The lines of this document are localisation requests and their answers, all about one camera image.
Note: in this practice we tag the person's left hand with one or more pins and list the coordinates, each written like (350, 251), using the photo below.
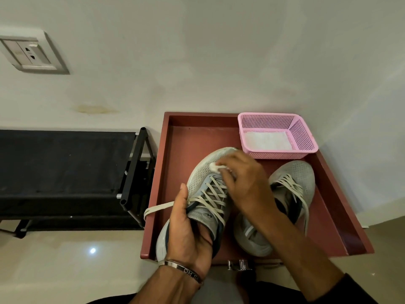
(186, 237)

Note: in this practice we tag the person's right hand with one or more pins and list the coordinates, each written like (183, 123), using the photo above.
(250, 186)

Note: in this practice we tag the white wipe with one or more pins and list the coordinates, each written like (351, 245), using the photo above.
(215, 167)

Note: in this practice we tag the grey sneaker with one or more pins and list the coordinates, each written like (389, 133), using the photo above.
(202, 174)
(297, 174)

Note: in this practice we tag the reddish-brown side table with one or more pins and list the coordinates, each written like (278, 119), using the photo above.
(190, 136)

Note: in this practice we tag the black shoe rack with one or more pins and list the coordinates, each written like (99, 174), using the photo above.
(63, 161)

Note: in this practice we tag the person's right forearm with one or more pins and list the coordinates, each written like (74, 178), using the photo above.
(307, 256)

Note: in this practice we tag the stack of white wipes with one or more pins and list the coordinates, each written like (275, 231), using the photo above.
(269, 140)

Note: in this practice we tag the pink plastic basket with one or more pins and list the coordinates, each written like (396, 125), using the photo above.
(269, 120)

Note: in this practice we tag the white wall socket plate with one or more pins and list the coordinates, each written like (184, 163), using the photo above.
(28, 53)

